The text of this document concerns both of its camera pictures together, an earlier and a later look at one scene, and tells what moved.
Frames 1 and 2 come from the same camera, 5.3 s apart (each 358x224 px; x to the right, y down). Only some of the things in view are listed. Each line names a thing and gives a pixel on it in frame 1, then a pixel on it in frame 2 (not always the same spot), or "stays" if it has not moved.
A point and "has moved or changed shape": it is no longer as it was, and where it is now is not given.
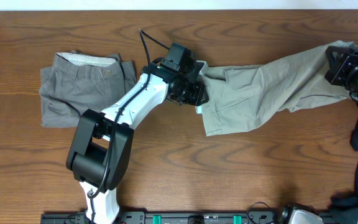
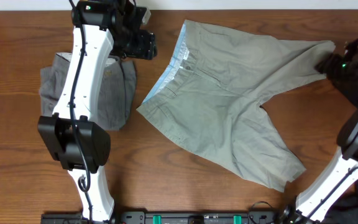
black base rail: [173, 217] stays
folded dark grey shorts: [78, 82] stays
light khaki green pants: [240, 96] has moved or changed shape
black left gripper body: [189, 93] -> [135, 45]
